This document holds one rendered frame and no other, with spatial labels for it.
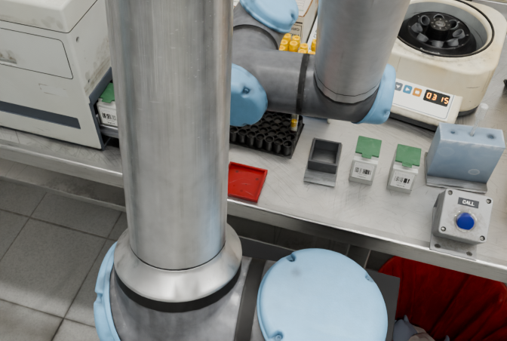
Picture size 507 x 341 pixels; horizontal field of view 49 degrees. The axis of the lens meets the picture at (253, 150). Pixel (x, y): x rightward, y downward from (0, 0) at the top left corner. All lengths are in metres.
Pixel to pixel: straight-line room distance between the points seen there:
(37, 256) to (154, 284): 1.53
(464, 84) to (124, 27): 0.79
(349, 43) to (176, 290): 0.25
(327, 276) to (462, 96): 0.64
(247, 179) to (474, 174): 0.38
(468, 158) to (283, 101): 0.41
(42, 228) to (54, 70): 1.20
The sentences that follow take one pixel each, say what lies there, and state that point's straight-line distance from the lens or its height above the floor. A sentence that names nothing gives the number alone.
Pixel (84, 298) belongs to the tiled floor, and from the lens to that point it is 1.87.
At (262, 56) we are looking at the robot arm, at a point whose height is 1.20.
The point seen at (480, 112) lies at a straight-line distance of 0.91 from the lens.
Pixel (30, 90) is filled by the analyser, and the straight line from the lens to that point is 0.99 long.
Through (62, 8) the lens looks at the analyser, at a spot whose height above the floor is 1.17.
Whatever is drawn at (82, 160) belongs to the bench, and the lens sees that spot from 1.01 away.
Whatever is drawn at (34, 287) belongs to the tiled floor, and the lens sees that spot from 1.94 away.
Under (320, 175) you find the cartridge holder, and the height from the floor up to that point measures 0.89.
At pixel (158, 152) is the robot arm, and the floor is 1.32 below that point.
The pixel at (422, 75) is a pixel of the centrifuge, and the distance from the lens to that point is 1.06.
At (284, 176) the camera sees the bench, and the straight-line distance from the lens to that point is 0.95.
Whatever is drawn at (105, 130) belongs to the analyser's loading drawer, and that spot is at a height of 0.92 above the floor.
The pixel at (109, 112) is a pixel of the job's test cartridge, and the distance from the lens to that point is 0.96.
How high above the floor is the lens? 1.61
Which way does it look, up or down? 48 degrees down
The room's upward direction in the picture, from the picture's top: 1 degrees clockwise
